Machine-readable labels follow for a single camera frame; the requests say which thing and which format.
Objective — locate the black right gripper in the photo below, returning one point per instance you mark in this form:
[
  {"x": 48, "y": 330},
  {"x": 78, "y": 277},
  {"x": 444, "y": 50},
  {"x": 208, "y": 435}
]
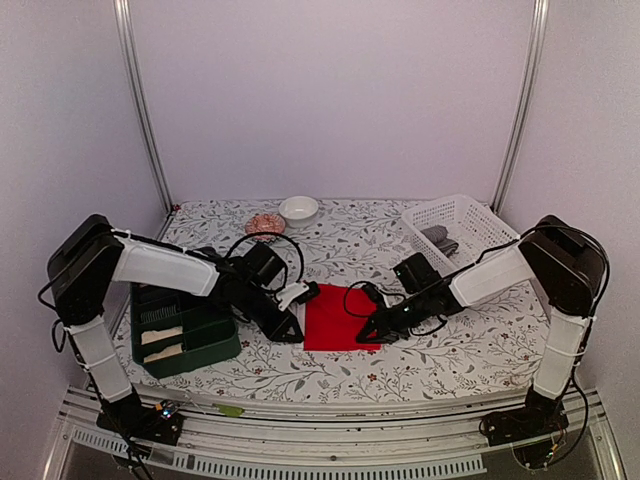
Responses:
[{"x": 387, "y": 333}]

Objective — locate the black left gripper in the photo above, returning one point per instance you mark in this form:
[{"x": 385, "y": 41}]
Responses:
[{"x": 278, "y": 330}]

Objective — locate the red garment with white print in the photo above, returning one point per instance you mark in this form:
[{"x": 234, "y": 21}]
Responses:
[{"x": 329, "y": 328}]

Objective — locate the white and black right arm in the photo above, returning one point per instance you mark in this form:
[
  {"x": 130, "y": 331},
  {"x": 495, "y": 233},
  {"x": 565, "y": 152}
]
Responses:
[{"x": 569, "y": 266}]

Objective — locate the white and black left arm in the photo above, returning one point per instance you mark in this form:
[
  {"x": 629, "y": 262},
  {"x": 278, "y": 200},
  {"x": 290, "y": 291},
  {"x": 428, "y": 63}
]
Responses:
[{"x": 96, "y": 255}]

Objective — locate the cream rolled underwear front slot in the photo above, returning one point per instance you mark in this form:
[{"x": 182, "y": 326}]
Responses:
[{"x": 169, "y": 351}]

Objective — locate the grey striped rolled underwear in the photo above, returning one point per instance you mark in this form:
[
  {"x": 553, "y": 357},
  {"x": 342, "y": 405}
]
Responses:
[{"x": 159, "y": 314}]

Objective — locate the cream rolled underwear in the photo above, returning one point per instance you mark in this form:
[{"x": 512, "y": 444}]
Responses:
[{"x": 152, "y": 336}]

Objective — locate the pink patterned small bowl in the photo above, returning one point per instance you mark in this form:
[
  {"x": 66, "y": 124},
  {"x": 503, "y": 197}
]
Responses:
[{"x": 265, "y": 225}]

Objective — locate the dark green divided organizer tray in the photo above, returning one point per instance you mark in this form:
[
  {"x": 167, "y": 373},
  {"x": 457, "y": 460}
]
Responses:
[{"x": 210, "y": 333}]

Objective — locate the grey striped garment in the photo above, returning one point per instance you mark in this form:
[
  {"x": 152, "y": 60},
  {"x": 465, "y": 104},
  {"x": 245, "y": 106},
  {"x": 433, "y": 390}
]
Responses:
[{"x": 439, "y": 236}]

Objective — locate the white ceramic bowl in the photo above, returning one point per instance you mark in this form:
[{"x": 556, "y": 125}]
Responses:
[{"x": 298, "y": 211}]

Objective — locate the floral patterned table mat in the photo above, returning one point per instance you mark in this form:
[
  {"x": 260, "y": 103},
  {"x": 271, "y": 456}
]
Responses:
[{"x": 495, "y": 347}]

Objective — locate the white plastic laundry basket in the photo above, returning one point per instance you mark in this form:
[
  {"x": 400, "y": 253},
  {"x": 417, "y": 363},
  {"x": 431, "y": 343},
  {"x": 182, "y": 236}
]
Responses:
[{"x": 472, "y": 225}]

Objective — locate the green tape scrap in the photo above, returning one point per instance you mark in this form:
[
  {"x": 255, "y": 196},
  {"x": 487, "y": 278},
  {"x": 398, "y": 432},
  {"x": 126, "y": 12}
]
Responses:
[{"x": 229, "y": 410}]

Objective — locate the aluminium front rail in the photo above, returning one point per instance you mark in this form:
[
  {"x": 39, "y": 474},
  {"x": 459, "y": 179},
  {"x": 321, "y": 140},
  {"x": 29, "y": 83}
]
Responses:
[{"x": 429, "y": 439}]

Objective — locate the left aluminium frame post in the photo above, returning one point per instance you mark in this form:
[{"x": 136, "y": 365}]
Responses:
[{"x": 124, "y": 25}]

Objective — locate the aluminium frame post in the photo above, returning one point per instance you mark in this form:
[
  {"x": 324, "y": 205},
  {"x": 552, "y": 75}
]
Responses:
[
  {"x": 124, "y": 25},
  {"x": 531, "y": 68}
]

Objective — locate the right aluminium frame post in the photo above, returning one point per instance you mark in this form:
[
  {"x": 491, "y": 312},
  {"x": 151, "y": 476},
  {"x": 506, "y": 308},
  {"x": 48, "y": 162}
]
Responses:
[{"x": 531, "y": 68}]

